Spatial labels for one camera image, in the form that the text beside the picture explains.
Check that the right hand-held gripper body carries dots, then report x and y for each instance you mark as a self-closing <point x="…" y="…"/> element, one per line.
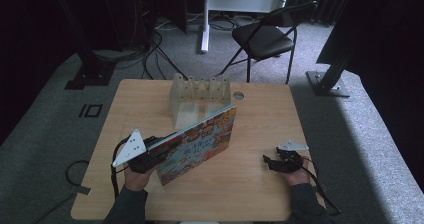
<point x="290" y="157"/>

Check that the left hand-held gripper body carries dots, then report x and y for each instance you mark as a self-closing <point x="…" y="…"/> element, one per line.
<point x="136" y="150"/>

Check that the colourful picture book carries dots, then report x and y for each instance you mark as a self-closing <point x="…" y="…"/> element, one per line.
<point x="200" y="144"/>

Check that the translucent plastic book rack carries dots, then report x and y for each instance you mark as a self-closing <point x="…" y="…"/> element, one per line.
<point x="196" y="94"/>

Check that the person's right hand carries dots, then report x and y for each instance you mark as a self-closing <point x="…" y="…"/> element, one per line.
<point x="298" y="179"/>

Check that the person's left hand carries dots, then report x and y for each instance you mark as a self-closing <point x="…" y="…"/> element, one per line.
<point x="136" y="180"/>

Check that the grey tape piece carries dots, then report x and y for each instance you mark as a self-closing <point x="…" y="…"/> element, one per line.
<point x="83" y="190"/>

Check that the black metal stand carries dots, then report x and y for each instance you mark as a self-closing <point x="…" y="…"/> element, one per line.
<point x="328" y="82"/>
<point x="91" y="72"/>

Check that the black folding chair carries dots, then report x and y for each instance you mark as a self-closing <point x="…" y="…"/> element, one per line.
<point x="263" y="39"/>

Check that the white metal desk frame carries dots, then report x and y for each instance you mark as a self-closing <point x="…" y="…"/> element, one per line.
<point x="233" y="3"/>

